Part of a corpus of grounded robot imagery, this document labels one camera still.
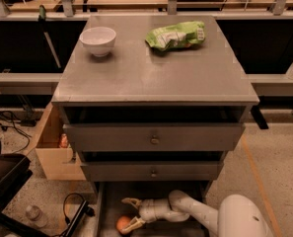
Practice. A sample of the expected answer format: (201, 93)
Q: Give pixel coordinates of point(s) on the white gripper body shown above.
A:
(148, 210)

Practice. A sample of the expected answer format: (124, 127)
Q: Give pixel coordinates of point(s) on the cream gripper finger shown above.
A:
(135, 202)
(135, 223)

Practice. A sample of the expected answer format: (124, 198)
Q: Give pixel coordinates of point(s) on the orange fruit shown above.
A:
(121, 223)

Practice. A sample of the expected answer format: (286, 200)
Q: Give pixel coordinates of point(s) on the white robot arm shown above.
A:
(237, 215)

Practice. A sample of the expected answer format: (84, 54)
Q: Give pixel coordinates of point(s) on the grey bottom drawer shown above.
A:
(110, 208)

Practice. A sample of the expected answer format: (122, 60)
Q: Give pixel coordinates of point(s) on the grey drawer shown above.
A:
(154, 137)
(110, 208)
(126, 171)

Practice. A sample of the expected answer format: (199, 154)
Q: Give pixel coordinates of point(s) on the grey middle drawer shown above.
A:
(126, 171)

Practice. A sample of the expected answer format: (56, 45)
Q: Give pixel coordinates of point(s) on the grey top drawer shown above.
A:
(154, 137)

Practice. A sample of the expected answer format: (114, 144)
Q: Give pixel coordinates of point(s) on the grey drawer cabinet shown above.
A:
(138, 85)

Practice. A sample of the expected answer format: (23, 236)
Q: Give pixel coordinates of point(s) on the wooden open box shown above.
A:
(58, 163)

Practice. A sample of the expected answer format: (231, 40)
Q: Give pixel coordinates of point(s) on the red can in box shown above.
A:
(63, 141)

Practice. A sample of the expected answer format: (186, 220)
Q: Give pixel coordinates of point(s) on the clear plastic bottle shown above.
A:
(36, 217)

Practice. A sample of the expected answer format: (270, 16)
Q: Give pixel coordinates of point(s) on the white ceramic bowl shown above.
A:
(99, 41)

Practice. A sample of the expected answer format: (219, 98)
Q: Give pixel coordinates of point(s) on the green chip bag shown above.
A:
(180, 35)

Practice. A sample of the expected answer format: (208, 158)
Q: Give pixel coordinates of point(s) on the green handled tool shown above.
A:
(42, 20)

